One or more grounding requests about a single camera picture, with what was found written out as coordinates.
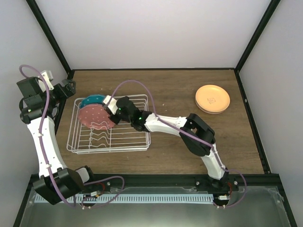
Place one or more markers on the orange plate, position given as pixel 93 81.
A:
pixel 212 97

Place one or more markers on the mint green flower plate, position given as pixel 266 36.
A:
pixel 213 111

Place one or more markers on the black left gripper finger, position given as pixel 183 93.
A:
pixel 69 86
pixel 63 97

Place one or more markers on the pink polka dot plate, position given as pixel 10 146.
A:
pixel 94 116

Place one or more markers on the black aluminium frame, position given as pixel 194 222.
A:
pixel 235 178

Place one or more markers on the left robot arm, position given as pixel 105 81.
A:
pixel 56 181

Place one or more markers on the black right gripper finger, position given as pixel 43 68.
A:
pixel 106 108
pixel 114 118

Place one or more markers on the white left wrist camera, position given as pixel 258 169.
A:
pixel 47 75

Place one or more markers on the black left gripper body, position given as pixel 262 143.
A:
pixel 56 99

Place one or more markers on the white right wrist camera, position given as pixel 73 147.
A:
pixel 111 103

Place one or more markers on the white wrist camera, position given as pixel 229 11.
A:
pixel 47 75
pixel 111 103

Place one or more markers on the white wire dish rack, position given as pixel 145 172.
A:
pixel 83 139

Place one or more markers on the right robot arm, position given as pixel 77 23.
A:
pixel 198 136

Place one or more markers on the white slotted cable duct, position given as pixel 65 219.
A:
pixel 150 198

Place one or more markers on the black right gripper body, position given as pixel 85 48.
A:
pixel 128 118

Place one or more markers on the teal polka dot plate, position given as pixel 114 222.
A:
pixel 92 99

